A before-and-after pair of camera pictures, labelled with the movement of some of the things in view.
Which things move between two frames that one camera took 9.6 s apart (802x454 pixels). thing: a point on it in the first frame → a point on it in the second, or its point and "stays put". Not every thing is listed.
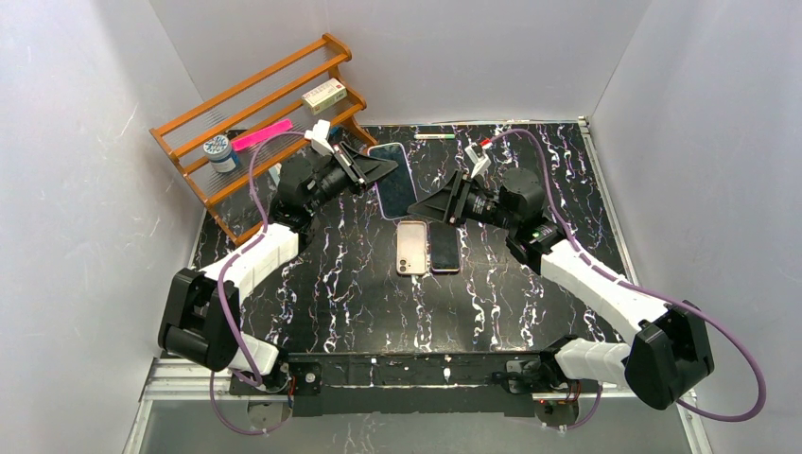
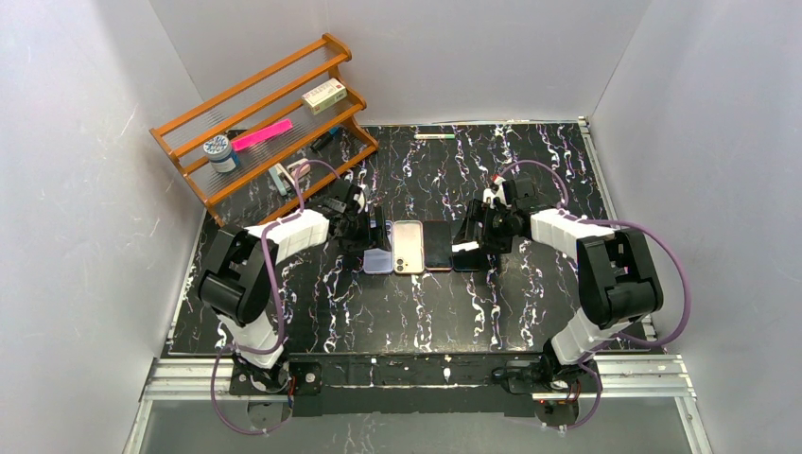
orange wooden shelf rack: x=238 y=150 stays put
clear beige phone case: x=411 y=248 stays put
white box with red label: x=324 y=96 stays put
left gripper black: x=346 y=171 → x=368 y=227
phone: x=396 y=190 → x=467 y=260
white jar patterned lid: x=220 y=153 stays put
